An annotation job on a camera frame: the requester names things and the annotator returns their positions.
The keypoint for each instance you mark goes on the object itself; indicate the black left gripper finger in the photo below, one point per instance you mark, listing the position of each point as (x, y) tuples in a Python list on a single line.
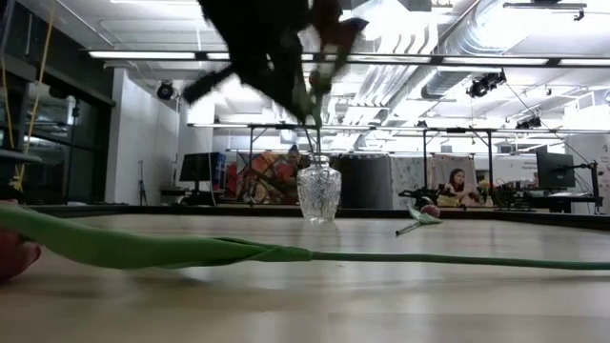
[(281, 86), (302, 86)]

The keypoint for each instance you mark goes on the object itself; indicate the dark purple artificial tulip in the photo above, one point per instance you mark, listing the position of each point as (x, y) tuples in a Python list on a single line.
[(430, 210)]

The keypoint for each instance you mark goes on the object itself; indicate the dark red artificial tulip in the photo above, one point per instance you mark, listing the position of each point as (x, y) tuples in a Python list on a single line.
[(143, 243)]

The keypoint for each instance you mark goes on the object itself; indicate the black background robot arm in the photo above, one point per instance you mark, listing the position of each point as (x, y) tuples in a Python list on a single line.
[(414, 193)]

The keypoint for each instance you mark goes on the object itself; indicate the clear cut-glass vase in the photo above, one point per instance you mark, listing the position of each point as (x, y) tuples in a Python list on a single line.
[(318, 190)]

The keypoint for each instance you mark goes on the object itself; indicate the person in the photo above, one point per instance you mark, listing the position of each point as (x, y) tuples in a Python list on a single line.
[(458, 183), (291, 167)]

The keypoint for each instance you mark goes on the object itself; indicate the colourful patchwork quilt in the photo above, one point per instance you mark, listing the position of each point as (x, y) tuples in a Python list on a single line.
[(257, 176)]

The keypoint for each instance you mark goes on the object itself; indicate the dark grey curtain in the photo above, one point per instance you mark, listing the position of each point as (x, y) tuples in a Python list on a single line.
[(367, 181)]

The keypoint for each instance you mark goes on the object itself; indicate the black monitor on stand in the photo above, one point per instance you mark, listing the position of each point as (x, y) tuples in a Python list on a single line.
[(195, 167)]

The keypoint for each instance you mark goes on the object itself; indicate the LED light bar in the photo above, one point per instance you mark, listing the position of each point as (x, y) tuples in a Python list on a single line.
[(436, 59)]

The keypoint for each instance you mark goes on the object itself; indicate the white patterned cloth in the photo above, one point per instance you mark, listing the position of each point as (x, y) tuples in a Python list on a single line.
[(410, 181)]

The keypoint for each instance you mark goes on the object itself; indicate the black tripod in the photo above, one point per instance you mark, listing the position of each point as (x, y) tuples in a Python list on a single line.
[(141, 190)]

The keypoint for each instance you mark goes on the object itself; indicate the yellow flower bouquet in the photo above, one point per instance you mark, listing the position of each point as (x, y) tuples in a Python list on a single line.
[(484, 186)]

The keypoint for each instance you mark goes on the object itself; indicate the black computer monitor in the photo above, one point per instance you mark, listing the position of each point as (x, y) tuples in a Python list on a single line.
[(555, 169)]

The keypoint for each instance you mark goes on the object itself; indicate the black desk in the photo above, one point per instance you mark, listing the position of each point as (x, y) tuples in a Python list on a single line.
[(567, 200)]

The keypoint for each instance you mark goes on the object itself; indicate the black background rig frame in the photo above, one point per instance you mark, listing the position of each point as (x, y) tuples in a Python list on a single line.
[(424, 162)]

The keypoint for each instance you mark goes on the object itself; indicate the black aluminium table frame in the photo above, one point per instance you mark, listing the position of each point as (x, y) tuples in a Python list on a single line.
[(372, 213)]

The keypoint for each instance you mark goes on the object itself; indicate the silver ventilation duct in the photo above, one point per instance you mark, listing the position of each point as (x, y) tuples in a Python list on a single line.
[(453, 76)]

